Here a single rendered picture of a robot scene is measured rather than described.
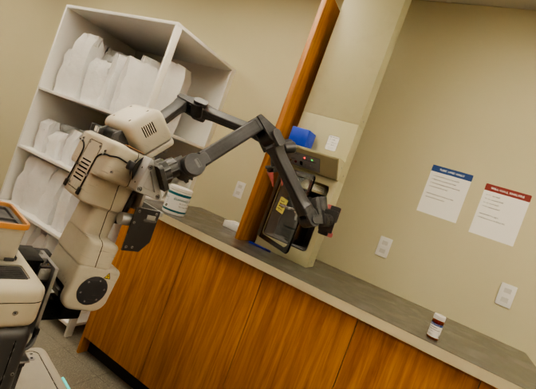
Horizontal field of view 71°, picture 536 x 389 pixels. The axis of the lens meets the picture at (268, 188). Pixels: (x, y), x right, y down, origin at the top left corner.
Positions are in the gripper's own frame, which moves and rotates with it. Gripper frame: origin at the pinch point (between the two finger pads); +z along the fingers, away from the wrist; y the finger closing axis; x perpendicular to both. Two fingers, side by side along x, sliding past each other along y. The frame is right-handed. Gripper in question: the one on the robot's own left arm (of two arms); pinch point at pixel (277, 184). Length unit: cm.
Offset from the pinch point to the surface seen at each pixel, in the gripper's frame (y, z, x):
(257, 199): 6.9, 11.5, -20.1
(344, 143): -37.4, -16.8, -5.7
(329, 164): -26.5, -7.9, 1.1
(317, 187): -24.0, 5.7, -10.2
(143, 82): 65, -57, -87
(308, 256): -14.2, 38.3, 1.5
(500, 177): -118, 5, 9
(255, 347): 19, 68, 26
